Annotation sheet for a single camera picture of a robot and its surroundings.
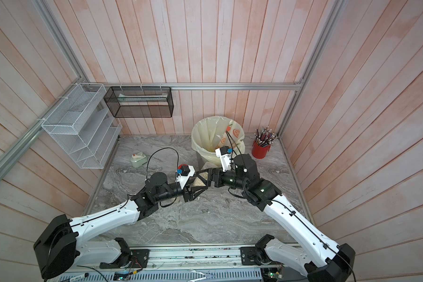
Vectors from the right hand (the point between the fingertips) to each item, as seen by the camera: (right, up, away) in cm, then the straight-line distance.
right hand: (203, 172), depth 68 cm
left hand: (0, -5, +4) cm, 7 cm away
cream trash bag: (+3, +19, +27) cm, 33 cm away
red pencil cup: (+32, +8, +35) cm, 48 cm away
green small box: (-39, +3, +33) cm, 51 cm away
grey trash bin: (-3, +1, +36) cm, 36 cm away
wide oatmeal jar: (-2, -4, -1) cm, 4 cm away
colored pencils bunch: (+35, +17, +30) cm, 49 cm away
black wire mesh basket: (-39, +39, +36) cm, 66 cm away
